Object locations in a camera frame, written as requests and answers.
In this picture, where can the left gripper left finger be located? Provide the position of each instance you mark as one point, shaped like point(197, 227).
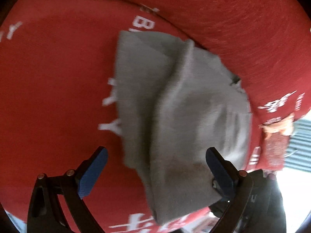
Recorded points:
point(82, 179)

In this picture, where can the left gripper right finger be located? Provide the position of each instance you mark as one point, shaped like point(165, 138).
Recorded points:
point(231, 182)

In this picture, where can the grey fleece small garment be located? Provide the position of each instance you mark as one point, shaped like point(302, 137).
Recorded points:
point(174, 102)

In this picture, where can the red printed bed sheet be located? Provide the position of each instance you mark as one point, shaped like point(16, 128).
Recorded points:
point(59, 103)

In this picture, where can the red printed pillow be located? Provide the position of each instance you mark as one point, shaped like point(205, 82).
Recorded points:
point(265, 42)

